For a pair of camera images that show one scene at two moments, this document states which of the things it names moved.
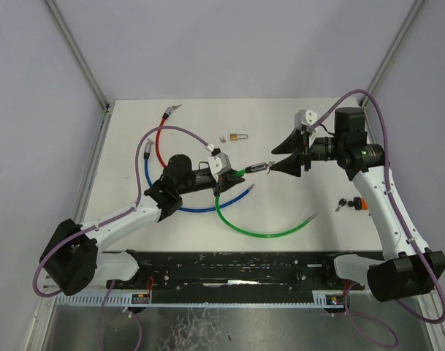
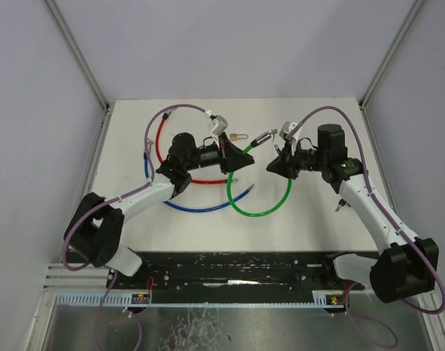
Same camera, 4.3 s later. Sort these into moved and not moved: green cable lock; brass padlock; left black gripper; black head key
Moved: green cable lock; left black gripper
Not moved: brass padlock; black head key
